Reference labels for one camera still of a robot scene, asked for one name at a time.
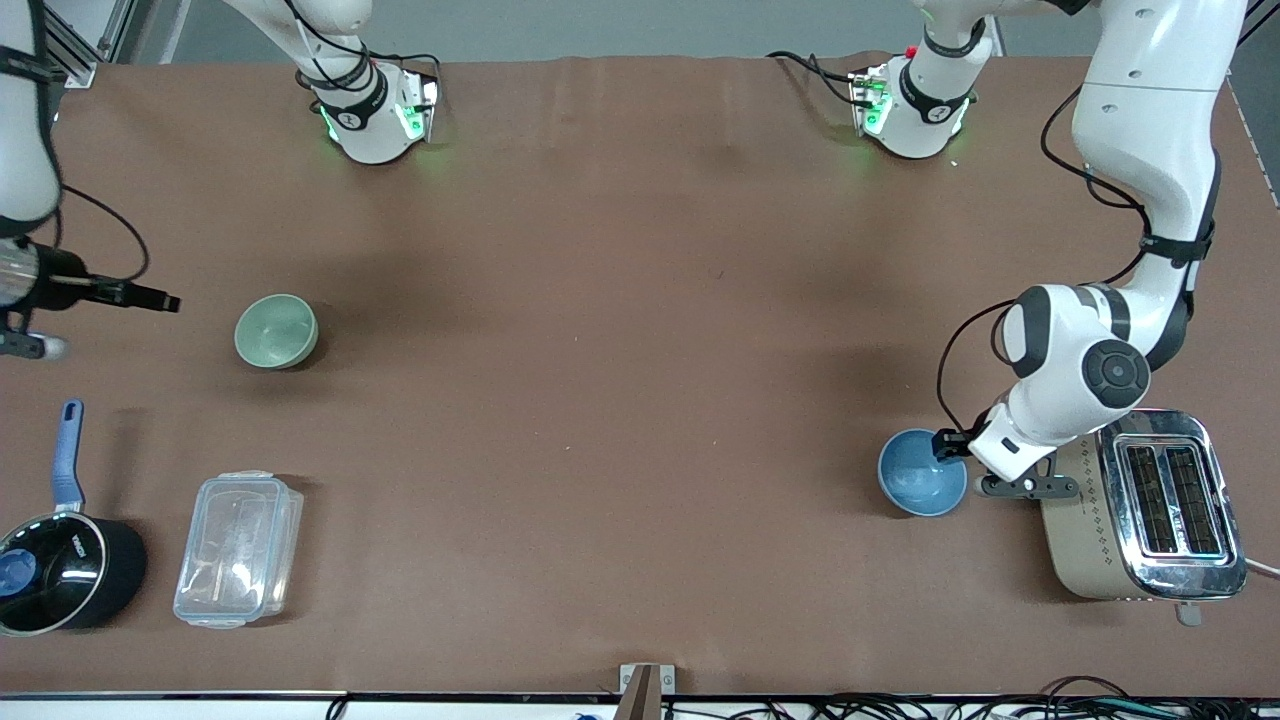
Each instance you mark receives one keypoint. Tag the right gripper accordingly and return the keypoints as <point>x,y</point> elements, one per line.
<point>60,277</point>

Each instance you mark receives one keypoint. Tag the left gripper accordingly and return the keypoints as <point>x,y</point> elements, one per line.
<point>948,443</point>

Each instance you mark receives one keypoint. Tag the blue ceramic bowl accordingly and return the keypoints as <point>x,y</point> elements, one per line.
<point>920,475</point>

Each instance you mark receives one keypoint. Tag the green ceramic bowl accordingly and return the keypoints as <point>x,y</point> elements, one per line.
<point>275,332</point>

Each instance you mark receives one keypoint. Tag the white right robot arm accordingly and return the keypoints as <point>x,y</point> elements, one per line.
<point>372,130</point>

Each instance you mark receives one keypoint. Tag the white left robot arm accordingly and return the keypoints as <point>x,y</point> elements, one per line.
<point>1150,120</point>

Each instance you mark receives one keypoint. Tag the chrome and beige toaster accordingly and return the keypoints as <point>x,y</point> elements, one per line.
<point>1165,510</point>

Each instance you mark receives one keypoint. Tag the glass lid with blue knob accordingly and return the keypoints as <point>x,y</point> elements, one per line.
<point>40,570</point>

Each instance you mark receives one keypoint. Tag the clear plastic lidded container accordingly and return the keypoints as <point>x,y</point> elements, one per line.
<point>238,550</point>

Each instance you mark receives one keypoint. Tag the brown table cloth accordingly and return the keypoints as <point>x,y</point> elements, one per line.
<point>620,350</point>

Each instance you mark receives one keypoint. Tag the aluminium frame profile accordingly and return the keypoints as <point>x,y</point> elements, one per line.
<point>85,45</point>

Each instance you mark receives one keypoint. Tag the metal table edge bracket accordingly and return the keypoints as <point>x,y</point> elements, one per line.
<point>646,690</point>

